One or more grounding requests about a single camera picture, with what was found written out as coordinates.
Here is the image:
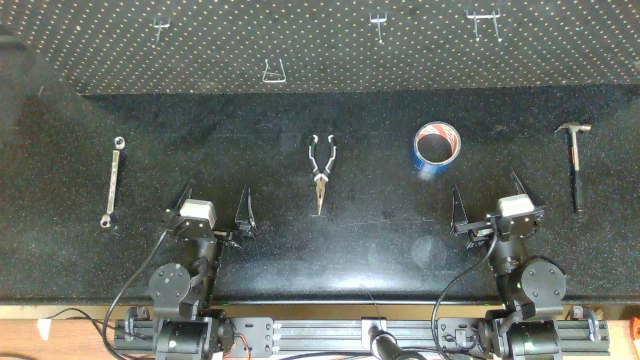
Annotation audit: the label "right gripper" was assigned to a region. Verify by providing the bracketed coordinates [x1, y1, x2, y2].
[450, 171, 546, 247]

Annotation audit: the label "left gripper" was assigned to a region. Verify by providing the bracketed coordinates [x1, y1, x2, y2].
[162, 179, 259, 245]

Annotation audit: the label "wrench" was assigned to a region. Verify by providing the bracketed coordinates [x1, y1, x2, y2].
[99, 136, 127, 230]

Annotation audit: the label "black pegboard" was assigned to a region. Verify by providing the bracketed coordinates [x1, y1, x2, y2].
[0, 0, 640, 96]

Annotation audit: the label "roll of blue tape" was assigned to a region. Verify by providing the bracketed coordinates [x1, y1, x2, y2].
[412, 120, 462, 182]

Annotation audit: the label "hammer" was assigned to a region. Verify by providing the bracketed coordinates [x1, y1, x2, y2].
[554, 122, 593, 214]

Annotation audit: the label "pliers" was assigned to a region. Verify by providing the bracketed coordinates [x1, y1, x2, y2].
[307, 133, 338, 217]

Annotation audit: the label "metal hook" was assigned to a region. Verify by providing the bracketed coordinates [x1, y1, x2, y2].
[369, 12, 389, 45]
[152, 16, 172, 45]
[261, 58, 288, 85]
[465, 8, 503, 43]

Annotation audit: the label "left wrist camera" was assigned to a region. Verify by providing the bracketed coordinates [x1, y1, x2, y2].
[178, 198, 218, 229]

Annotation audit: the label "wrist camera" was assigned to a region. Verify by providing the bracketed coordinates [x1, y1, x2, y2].
[495, 193, 536, 219]
[178, 198, 218, 229]

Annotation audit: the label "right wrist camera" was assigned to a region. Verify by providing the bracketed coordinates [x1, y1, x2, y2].
[495, 193, 536, 219]

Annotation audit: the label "black cable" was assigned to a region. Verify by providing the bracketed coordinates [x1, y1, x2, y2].
[430, 233, 500, 354]
[101, 229, 169, 360]

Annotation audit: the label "mounting rail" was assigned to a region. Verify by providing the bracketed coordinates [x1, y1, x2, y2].
[113, 304, 612, 360]

